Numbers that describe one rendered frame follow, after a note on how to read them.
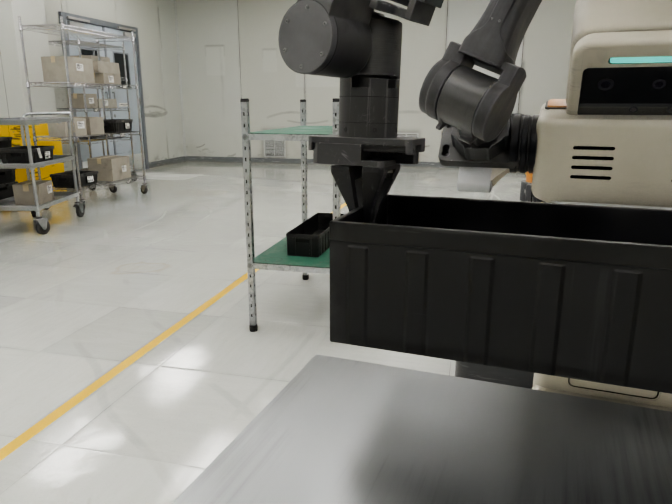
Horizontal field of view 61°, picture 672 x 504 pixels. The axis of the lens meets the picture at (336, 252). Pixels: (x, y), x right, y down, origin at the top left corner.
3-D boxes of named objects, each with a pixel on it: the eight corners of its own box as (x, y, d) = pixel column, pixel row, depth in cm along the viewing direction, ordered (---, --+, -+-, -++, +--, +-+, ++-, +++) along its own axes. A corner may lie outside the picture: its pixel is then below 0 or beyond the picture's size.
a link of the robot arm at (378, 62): (414, 13, 54) (363, 18, 57) (374, 1, 48) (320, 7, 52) (410, 90, 55) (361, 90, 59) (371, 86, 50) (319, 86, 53)
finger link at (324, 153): (380, 246, 54) (384, 145, 52) (310, 239, 57) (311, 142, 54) (398, 233, 60) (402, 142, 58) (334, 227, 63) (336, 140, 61)
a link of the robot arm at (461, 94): (509, 112, 80) (476, 98, 83) (508, 62, 71) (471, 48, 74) (472, 161, 79) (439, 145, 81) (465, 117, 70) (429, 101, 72)
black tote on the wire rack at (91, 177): (75, 188, 589) (74, 175, 586) (50, 187, 596) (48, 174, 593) (100, 183, 627) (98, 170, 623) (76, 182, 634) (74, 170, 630)
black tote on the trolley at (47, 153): (34, 165, 488) (32, 149, 484) (-1, 165, 488) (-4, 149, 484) (56, 161, 526) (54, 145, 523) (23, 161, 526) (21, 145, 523)
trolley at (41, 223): (-20, 236, 480) (-40, 113, 455) (34, 215, 568) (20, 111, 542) (44, 236, 480) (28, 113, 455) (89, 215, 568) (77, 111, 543)
